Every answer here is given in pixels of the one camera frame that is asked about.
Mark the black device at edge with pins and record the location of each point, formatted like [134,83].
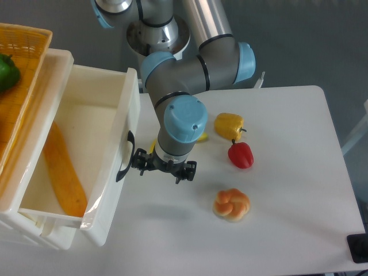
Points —
[357,244]

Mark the yellow toy pepper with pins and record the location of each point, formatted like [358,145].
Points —
[229,126]

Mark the white chair part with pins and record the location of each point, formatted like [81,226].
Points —
[356,133]

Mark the green toy pepper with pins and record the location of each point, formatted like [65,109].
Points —
[10,74]

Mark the white drawer cabinet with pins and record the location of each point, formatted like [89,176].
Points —
[28,203]

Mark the knotted toy bread roll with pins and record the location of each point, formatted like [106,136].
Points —
[231,205]

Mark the red toy pepper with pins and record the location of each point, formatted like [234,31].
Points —
[240,154]

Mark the orange toy baguette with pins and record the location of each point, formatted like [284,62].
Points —
[64,180]

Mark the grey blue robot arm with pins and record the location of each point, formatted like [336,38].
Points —
[213,59]

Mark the white drawer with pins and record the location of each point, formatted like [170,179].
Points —
[98,116]

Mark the orange plastic basket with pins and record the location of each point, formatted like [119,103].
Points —
[27,47]

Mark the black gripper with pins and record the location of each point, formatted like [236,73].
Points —
[143,161]

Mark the yellow toy banana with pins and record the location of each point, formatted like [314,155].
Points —
[202,138]

